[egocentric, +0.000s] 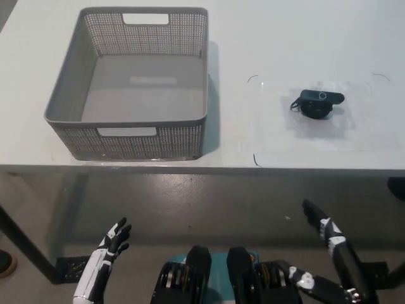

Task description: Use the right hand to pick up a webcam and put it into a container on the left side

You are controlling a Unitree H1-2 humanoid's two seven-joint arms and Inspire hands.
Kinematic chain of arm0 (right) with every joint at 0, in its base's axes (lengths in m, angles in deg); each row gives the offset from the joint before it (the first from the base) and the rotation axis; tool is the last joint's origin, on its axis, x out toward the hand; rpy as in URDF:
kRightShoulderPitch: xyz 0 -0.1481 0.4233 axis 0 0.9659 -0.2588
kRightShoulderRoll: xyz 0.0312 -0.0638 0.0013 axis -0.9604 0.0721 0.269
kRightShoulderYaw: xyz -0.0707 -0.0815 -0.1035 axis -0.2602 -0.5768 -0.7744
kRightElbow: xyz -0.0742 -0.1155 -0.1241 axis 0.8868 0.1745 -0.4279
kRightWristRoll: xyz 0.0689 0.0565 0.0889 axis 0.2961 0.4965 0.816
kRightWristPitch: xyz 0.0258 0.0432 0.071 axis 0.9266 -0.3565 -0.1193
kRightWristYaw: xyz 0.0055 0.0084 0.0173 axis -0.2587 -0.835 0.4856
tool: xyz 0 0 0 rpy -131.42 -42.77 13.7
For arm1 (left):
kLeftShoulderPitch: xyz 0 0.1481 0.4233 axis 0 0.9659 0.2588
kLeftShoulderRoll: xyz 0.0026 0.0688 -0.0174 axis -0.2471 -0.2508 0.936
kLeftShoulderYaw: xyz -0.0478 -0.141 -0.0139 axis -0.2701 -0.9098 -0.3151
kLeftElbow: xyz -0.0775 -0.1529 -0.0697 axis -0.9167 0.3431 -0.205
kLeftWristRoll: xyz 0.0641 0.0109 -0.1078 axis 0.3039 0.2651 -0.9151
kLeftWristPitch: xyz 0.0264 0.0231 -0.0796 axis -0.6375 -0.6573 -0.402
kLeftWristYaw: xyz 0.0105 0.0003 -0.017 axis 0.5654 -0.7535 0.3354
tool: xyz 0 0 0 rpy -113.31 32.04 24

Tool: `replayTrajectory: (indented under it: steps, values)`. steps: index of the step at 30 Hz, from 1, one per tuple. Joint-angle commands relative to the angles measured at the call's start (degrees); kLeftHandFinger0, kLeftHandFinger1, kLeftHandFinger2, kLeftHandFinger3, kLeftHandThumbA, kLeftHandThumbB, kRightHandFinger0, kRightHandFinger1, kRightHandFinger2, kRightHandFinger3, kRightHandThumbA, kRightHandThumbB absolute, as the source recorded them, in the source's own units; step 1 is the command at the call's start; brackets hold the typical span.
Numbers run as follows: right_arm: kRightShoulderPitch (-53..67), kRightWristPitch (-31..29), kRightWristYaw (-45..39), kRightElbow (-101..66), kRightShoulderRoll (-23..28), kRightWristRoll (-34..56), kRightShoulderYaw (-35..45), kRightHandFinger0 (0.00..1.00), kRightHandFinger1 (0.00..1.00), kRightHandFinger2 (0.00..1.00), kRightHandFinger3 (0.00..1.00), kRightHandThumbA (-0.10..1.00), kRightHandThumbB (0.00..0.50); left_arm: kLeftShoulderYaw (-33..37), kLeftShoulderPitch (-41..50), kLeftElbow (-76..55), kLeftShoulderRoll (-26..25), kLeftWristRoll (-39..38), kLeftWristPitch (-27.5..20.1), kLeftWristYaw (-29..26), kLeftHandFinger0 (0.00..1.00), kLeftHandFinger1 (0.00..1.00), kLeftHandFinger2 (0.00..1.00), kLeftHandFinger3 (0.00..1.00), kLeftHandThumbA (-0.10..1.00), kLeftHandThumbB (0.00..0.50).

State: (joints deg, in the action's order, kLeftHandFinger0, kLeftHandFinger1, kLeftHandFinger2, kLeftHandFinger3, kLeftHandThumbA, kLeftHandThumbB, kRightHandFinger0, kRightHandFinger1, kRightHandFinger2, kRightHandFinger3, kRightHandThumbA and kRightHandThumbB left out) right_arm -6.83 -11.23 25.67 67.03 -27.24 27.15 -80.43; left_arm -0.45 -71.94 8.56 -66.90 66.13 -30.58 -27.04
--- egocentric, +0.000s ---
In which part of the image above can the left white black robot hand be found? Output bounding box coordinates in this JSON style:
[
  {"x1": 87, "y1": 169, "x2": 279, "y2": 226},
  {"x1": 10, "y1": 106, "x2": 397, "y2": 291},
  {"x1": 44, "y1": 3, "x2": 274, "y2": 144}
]
[{"x1": 73, "y1": 217, "x2": 132, "y2": 301}]

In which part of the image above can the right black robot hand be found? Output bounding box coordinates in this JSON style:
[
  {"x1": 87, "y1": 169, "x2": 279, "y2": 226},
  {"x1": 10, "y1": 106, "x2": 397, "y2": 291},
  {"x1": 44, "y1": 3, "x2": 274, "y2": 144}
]
[{"x1": 287, "y1": 198, "x2": 379, "y2": 304}]

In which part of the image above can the black webcam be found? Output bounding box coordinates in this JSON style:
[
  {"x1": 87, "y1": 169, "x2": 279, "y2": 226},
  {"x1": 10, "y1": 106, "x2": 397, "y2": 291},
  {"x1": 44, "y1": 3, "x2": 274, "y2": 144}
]
[{"x1": 290, "y1": 89, "x2": 346, "y2": 121}]

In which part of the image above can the black floor plate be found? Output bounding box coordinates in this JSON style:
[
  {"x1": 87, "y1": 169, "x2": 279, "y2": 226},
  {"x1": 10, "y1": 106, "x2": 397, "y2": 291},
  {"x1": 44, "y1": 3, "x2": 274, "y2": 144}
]
[
  {"x1": 359, "y1": 261, "x2": 389, "y2": 286},
  {"x1": 56, "y1": 255, "x2": 92, "y2": 283}
]

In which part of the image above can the black metal table leg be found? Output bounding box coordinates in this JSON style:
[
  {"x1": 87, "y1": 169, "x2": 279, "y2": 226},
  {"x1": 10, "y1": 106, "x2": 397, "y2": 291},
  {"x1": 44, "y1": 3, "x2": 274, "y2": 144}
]
[
  {"x1": 0, "y1": 205, "x2": 66, "y2": 284},
  {"x1": 387, "y1": 255, "x2": 405, "y2": 281}
]

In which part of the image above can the dark shoe tan sole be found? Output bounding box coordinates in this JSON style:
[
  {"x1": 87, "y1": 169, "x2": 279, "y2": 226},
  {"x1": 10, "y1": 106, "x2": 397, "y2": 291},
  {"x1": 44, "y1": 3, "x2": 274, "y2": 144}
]
[{"x1": 0, "y1": 249, "x2": 18, "y2": 279}]

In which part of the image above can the grey perforated plastic basket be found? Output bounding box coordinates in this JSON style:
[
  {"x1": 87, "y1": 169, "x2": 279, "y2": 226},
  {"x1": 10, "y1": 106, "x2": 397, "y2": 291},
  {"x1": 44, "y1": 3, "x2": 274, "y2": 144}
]
[{"x1": 43, "y1": 6, "x2": 210, "y2": 162}]

